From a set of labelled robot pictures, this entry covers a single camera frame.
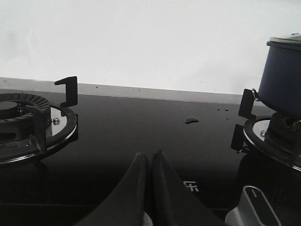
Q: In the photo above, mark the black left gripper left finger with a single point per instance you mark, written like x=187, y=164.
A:
x=124, y=206

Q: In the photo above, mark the left gas burner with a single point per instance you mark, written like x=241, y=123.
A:
x=16, y=123

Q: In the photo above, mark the black glass gas cooktop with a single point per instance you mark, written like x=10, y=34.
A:
x=64, y=187

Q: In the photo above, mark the right gas burner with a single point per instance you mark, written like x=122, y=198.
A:
x=281, y=134

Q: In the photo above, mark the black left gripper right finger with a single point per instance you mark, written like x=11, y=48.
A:
x=175, y=205

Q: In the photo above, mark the glass pot lid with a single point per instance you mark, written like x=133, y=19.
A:
x=291, y=39

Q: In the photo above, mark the black pot support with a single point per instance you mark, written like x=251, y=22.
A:
x=250, y=136
x=63, y=127

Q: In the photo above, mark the gas burner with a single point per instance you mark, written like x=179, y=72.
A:
x=16, y=123
x=281, y=134

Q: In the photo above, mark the right black pot support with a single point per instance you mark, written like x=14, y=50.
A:
x=250, y=136

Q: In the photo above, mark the blue cooking pot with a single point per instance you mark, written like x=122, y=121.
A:
x=280, y=87

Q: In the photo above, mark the left black pot support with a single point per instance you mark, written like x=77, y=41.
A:
x=63, y=127

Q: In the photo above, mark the silver stove control knob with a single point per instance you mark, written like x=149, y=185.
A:
x=253, y=209

